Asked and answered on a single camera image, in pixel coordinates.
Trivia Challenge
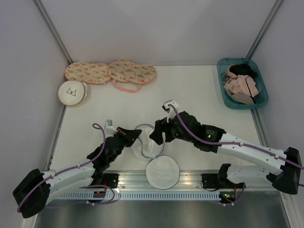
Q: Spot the aluminium front rail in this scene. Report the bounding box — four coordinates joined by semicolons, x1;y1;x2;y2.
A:
106;167;276;191

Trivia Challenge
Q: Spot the floral bra bag with handle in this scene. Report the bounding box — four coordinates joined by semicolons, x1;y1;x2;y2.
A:
107;59;157;93

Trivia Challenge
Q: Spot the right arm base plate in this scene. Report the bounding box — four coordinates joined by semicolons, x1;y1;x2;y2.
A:
201;173;243;191

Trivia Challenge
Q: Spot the left frame post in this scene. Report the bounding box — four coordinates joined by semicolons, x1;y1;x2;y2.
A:
32;0;73;64

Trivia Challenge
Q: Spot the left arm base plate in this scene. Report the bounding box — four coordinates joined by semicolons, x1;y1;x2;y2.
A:
91;173;119;189

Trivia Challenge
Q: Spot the white mesh laundry bag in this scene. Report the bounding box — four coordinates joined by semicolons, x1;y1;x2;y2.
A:
131;123;180;190

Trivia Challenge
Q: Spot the white slotted cable duct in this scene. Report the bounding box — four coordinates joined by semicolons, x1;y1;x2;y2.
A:
57;190;220;201

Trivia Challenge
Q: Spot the floral bra bag left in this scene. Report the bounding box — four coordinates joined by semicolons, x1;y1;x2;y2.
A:
64;62;112;84

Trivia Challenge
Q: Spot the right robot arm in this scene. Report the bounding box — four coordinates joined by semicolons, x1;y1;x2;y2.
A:
149;111;303;195

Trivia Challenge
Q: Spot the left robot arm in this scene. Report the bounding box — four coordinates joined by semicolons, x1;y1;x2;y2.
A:
12;127;142;219

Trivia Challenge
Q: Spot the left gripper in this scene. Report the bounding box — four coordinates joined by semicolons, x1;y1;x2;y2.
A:
109;126;142;162

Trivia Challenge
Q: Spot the pink bra pile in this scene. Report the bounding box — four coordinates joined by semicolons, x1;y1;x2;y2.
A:
222;72;259;105

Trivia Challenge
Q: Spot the teal plastic basket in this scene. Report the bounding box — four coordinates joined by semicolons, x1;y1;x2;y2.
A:
217;58;268;110

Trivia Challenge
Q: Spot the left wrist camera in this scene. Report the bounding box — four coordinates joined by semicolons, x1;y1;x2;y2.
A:
104;119;117;136

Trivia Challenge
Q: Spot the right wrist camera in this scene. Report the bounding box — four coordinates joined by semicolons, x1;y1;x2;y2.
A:
162;100;180;123

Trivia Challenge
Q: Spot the right frame post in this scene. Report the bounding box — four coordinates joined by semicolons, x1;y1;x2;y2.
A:
246;0;284;59

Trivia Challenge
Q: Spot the cream round glasses pouch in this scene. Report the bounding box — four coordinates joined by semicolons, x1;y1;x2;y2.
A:
58;81;88;106

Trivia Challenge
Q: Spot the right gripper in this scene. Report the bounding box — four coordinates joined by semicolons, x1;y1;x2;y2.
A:
150;111;194;144

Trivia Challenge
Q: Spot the black bra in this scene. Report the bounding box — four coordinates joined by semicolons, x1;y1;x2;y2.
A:
228;64;257;79

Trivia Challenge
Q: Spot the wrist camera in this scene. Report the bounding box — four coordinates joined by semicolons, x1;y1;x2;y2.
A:
162;100;180;123
104;119;117;136

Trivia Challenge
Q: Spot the frame post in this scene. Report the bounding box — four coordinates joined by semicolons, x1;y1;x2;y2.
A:
246;0;284;59
32;0;73;64

